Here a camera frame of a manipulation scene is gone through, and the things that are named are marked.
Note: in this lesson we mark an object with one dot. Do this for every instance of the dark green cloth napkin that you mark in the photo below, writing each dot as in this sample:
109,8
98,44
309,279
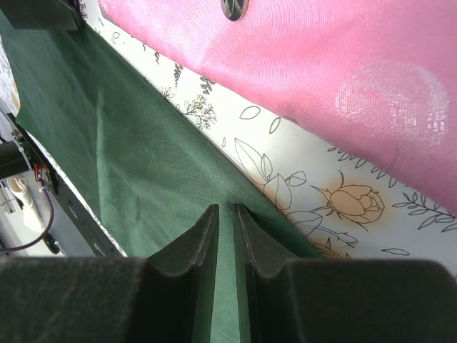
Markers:
146,171

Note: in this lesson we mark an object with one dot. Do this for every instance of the pink rose placemat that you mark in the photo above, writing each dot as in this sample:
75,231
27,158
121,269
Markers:
374,78

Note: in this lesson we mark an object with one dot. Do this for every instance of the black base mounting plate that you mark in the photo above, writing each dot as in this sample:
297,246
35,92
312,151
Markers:
97,238

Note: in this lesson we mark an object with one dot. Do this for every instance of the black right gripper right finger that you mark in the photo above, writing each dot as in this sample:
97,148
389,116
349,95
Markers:
284,298

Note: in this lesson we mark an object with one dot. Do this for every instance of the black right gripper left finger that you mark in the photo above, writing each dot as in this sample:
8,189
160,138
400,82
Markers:
167,297

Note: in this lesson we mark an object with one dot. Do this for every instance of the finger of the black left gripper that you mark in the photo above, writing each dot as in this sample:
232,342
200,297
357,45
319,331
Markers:
41,14

